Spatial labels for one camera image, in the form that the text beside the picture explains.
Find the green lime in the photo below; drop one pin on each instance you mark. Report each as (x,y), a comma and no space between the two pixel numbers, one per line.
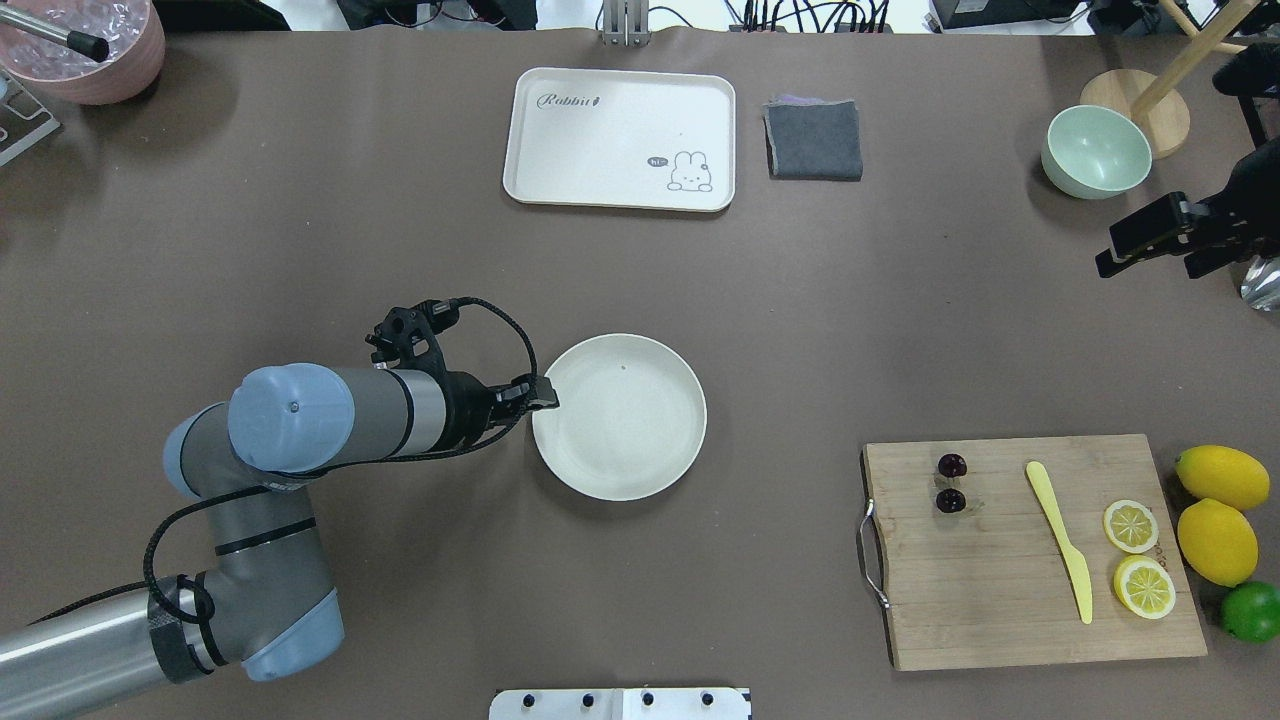
(1250,612)

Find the wooden glass stand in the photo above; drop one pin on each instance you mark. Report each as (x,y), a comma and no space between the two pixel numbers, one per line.
(1153,103)

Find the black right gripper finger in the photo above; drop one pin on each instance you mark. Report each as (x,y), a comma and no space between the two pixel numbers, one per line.
(1156,230)
(1209,259)

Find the grey folded cloth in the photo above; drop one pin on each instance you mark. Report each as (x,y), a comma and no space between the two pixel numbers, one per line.
(811,138)

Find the lower lemon slice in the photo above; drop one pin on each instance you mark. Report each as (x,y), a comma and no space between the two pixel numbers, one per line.
(1144,587)

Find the round yellow lemon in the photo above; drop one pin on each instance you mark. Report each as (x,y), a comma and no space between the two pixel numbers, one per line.
(1218,542)

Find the dark red cherry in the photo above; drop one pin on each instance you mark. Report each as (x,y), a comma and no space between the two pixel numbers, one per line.
(952,466)
(950,500)

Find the steel scoop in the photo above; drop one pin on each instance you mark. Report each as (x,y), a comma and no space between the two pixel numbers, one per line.
(1260,285)

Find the oval yellow lemon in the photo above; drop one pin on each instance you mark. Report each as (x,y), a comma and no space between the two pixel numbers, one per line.
(1223,474)

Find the aluminium frame post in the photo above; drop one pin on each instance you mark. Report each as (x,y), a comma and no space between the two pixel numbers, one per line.
(625,23)

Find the upper lemon slice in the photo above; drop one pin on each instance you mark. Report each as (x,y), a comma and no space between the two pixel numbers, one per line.
(1130,526)

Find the round white plate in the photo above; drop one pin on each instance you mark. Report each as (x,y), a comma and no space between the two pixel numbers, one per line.
(631,420)

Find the yellow plastic knife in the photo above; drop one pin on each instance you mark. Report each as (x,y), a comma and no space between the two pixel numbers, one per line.
(1076,565)

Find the mint green bowl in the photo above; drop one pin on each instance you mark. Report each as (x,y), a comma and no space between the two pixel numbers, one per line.
(1094,153)

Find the black muddler in bowl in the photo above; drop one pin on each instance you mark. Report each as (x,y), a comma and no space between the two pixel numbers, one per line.
(93,47)

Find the lemon slice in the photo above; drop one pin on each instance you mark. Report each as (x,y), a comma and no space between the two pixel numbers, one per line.
(1144,587)
(1130,526)

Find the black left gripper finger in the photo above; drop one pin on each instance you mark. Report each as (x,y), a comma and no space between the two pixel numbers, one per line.
(534,403)
(518,390)

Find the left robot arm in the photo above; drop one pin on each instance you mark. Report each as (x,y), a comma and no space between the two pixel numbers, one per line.
(239,576)

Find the pink ribbed bowl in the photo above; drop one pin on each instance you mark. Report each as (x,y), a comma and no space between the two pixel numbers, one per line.
(137,50)

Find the white rabbit tray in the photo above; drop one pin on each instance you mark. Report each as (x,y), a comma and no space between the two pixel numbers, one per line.
(622,139)

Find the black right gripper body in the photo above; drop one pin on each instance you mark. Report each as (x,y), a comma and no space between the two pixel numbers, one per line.
(1232,225)

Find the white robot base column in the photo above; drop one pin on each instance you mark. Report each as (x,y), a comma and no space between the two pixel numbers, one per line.
(623,703)

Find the white wire cup rack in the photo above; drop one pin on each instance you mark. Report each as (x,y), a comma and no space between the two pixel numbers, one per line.
(25,121)

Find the bamboo cutting board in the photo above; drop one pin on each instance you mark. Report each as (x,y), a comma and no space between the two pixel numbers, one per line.
(986,587)

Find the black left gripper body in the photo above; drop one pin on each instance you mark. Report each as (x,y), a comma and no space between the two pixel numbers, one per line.
(466,408)

